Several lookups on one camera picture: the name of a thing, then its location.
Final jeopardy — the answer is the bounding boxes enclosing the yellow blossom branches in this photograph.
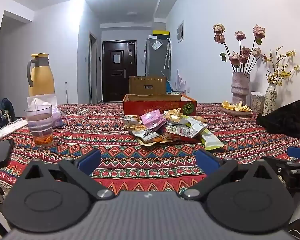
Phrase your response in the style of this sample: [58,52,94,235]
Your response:
[265,46,300,85]

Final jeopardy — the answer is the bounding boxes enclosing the yellow thermos jug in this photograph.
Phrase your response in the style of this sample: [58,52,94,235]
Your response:
[27,53,56,97]

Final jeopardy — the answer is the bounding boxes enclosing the grey fridge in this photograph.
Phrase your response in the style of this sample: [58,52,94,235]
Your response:
[145,37,171,78]

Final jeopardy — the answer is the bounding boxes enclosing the floral patterned vase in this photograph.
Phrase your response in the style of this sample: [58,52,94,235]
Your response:
[262,83,278,117]

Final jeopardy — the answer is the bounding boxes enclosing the white folded umbrella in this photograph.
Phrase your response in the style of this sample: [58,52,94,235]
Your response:
[164,38,172,69]

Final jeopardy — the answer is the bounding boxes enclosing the dark brown entrance door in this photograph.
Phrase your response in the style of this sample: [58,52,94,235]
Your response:
[102,40,137,103]

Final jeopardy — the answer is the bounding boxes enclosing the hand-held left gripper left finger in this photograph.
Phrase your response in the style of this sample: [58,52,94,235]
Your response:
[21,148,115,201]

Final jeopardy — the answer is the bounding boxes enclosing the pink snack packet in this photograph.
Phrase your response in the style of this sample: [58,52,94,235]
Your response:
[141,110,165,132]

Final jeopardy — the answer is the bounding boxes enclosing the orange peels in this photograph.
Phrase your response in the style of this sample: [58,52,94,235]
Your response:
[222,100,252,112]

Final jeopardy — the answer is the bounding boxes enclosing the clear glass cup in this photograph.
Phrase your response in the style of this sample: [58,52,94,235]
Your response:
[24,104,53,147]

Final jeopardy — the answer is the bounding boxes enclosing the dark backpack on chair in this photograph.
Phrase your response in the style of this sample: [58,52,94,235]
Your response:
[0,98,15,133]

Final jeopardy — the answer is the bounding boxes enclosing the red cardboard box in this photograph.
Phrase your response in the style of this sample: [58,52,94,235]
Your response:
[122,76,197,117]

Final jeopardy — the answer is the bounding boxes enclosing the dried pink roses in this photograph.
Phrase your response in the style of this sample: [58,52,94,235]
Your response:
[213,24,268,73]

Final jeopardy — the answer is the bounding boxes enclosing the grey side door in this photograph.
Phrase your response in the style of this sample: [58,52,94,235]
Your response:
[89,32,98,103]

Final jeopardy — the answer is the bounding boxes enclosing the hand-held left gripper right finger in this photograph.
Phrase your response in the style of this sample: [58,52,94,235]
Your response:
[181,149,278,201]

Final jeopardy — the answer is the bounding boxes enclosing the clear storage jar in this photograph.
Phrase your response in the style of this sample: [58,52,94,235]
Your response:
[250,91,265,115]

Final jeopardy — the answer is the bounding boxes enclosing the white drinking straw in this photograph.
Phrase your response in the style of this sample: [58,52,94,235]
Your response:
[33,98,41,140]

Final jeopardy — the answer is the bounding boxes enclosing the black phone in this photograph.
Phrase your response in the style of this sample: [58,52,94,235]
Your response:
[0,139,15,170]

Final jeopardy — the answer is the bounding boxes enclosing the light green snack packet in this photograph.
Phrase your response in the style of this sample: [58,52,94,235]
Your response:
[199,129,225,151]

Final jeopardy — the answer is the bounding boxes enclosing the pile of snack packets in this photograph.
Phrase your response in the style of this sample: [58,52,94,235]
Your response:
[122,108,225,151]

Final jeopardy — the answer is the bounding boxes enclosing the pink ribbed vase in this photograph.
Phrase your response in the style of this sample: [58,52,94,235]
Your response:
[231,71,250,105]

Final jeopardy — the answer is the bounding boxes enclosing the black cloth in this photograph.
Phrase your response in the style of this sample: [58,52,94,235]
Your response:
[256,100,300,138]

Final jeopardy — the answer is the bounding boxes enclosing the white wall frame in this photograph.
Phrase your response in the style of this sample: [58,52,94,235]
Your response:
[177,21,185,43]

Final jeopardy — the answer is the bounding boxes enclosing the purple tissue pack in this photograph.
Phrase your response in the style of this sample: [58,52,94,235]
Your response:
[27,94,63,128]

